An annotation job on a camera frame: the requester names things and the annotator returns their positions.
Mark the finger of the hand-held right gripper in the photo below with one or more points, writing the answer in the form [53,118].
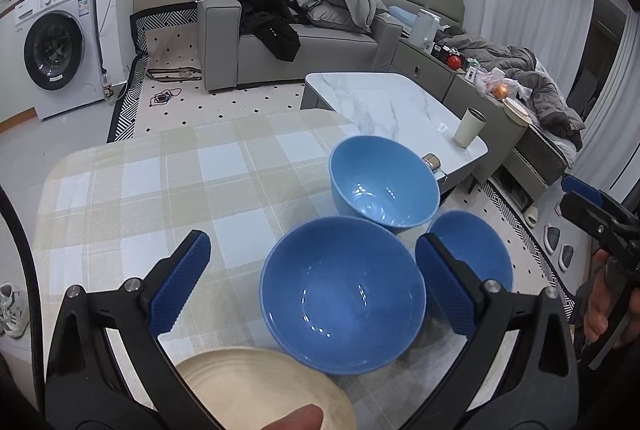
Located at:
[580,212]
[582,190]

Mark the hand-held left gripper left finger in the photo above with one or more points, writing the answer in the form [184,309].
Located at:
[182,280]

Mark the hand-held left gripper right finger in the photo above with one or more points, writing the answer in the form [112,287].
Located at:
[445,285]

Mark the blue bowl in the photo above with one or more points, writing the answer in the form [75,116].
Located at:
[380,180]
[470,245]
[345,300]

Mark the beige plate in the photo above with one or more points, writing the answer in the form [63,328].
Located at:
[250,390]

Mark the person's right hand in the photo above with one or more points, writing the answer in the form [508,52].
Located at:
[596,305]

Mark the person's left hand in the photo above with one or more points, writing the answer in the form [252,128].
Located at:
[295,417]

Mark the grey slipper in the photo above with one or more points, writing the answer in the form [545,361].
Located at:
[566,256]
[551,237]

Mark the beige slipper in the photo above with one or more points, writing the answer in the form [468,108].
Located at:
[532,215]

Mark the checked tablecloth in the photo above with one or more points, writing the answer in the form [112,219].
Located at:
[175,190]

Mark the beige round lid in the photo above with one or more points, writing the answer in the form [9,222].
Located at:
[515,111]

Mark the grey blanket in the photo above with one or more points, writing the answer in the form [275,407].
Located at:
[540,75]

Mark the small round metal tin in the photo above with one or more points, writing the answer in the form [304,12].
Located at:
[431,162]

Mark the white tumbler cup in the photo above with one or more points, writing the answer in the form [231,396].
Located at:
[467,127]

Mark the clear plastic bag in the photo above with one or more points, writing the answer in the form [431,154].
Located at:
[500,87]

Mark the white sneaker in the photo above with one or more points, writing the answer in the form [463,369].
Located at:
[12,310]

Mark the red round object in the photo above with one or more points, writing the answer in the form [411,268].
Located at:
[454,62]

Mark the white marble coffee table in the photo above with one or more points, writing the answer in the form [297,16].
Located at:
[390,105]

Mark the grey side cabinet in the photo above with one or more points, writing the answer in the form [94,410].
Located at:
[425,65]

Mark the small plastic bottle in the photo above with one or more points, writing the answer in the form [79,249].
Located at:
[107,87]

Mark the light blue pillow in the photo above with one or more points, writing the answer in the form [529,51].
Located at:
[402,16]

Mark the grey sofa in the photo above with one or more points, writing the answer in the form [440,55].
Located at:
[310,50]

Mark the black jacket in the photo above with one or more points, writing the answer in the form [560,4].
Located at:
[270,30]

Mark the white washing machine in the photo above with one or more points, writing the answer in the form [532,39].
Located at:
[60,10]

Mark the grey clothes pile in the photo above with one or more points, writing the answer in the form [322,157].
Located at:
[345,0]

